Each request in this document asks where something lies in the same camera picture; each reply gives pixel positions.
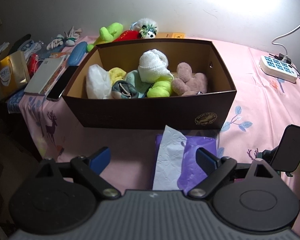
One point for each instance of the pink plush toy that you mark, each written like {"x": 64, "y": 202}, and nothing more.
{"x": 190, "y": 80}

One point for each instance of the gold paper bag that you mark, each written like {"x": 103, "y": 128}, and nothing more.
{"x": 12, "y": 75}

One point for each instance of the white glove bundle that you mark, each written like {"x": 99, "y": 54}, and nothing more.
{"x": 55, "y": 43}
{"x": 71, "y": 40}

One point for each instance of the yellow fuzzy sock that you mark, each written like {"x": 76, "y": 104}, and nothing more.
{"x": 116, "y": 74}

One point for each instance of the beige sock bundle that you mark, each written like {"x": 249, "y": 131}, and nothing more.
{"x": 123, "y": 91}

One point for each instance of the white towel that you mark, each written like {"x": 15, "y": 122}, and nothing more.
{"x": 152, "y": 65}

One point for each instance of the white power strip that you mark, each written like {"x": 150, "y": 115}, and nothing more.
{"x": 277, "y": 67}

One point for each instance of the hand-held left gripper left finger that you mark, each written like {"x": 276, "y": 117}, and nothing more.
{"x": 101, "y": 158}

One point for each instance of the black smartphone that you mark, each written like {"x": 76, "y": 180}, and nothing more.
{"x": 62, "y": 82}

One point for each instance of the phone on stand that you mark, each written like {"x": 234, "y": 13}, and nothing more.
{"x": 290, "y": 147}

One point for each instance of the blue patterned cloth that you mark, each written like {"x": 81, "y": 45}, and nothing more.
{"x": 15, "y": 101}

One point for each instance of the red packet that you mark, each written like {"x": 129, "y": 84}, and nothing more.
{"x": 33, "y": 63}

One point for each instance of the black charger plug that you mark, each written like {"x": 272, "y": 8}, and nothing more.
{"x": 281, "y": 56}

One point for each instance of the grey notebook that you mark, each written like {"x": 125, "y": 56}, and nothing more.
{"x": 43, "y": 76}

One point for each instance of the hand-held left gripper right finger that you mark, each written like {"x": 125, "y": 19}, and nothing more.
{"x": 206, "y": 161}

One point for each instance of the lime green fuzzy sock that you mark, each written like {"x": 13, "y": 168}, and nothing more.
{"x": 160, "y": 88}

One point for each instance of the light teal cloth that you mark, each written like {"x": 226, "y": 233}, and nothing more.
{"x": 137, "y": 81}

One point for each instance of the yellow cardboard box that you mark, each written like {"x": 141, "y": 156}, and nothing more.
{"x": 170, "y": 35}

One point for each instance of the blue glasses case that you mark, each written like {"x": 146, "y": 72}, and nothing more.
{"x": 77, "y": 52}

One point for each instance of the small panda plush toy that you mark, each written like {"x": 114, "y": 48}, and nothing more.
{"x": 150, "y": 33}

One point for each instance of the white fluffy plush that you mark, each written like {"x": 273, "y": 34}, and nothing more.
{"x": 146, "y": 21}

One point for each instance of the purple tissue pack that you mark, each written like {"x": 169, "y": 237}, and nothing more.
{"x": 190, "y": 152}

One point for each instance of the green plush toy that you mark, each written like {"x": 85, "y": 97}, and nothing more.
{"x": 110, "y": 31}

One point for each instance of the red plush pouch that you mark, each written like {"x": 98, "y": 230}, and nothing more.
{"x": 127, "y": 35}

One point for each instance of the light blue plastic packet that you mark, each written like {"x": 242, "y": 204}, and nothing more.
{"x": 30, "y": 47}

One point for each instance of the dark object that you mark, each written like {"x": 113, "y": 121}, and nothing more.
{"x": 21, "y": 40}

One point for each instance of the orange printed book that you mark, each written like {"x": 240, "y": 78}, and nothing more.
{"x": 60, "y": 54}

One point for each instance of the brown cardboard box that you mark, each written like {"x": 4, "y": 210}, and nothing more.
{"x": 140, "y": 115}

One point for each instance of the pink printed bed sheet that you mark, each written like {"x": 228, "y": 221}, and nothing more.
{"x": 260, "y": 105}

